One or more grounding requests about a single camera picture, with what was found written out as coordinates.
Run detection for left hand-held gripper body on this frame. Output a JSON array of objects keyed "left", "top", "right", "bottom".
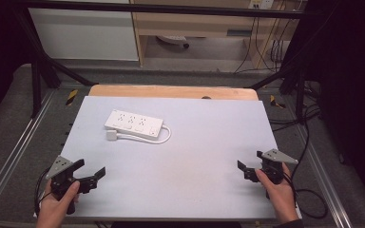
[{"left": 45, "top": 155, "right": 98, "bottom": 216}]

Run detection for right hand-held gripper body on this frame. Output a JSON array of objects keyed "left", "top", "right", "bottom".
[{"left": 242, "top": 148, "right": 299, "bottom": 185}]

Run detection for person's left hand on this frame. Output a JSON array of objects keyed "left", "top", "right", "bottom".
[{"left": 35, "top": 180, "right": 81, "bottom": 228}]

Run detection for person's right hand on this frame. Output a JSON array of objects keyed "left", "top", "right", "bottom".
[{"left": 255, "top": 162, "right": 300, "bottom": 224}]

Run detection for white plug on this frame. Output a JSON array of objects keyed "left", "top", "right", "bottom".
[{"left": 106, "top": 129, "right": 119, "bottom": 142}]

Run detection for white power strip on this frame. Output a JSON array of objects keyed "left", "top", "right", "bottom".
[{"left": 104, "top": 108, "right": 165, "bottom": 142}]

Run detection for wooden table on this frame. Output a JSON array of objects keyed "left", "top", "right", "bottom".
[{"left": 87, "top": 84, "right": 259, "bottom": 102}]

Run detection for black curtain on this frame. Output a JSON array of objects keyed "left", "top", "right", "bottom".
[
  {"left": 298, "top": 0, "right": 365, "bottom": 203},
  {"left": 0, "top": 0, "right": 32, "bottom": 127}
]

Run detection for white cabinet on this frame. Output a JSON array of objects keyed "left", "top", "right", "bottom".
[{"left": 28, "top": 0, "right": 140, "bottom": 62}]

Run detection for wooden desk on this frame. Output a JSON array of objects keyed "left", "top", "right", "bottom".
[{"left": 129, "top": 0, "right": 298, "bottom": 68}]

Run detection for office chair base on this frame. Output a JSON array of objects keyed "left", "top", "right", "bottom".
[{"left": 156, "top": 34, "right": 191, "bottom": 49}]

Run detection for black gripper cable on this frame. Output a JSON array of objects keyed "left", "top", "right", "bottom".
[
  {"left": 288, "top": 104, "right": 329, "bottom": 220},
  {"left": 33, "top": 166, "right": 52, "bottom": 217}
]

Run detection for black floor cables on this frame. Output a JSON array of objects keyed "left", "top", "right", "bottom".
[{"left": 268, "top": 80, "right": 322, "bottom": 133}]

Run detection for aluminium rail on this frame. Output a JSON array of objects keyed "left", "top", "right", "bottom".
[
  {"left": 294, "top": 123, "right": 354, "bottom": 228},
  {"left": 0, "top": 89, "right": 57, "bottom": 217}
]

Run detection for white power cable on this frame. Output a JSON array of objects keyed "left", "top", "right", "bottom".
[{"left": 115, "top": 124, "right": 173, "bottom": 145}]

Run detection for hanging black cables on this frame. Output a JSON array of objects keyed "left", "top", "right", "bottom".
[{"left": 233, "top": 9, "right": 294, "bottom": 74}]

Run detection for white wall socket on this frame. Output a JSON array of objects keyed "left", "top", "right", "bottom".
[{"left": 248, "top": 0, "right": 276, "bottom": 10}]

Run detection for black metal frame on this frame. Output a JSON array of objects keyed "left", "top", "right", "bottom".
[{"left": 12, "top": 0, "right": 312, "bottom": 125}]

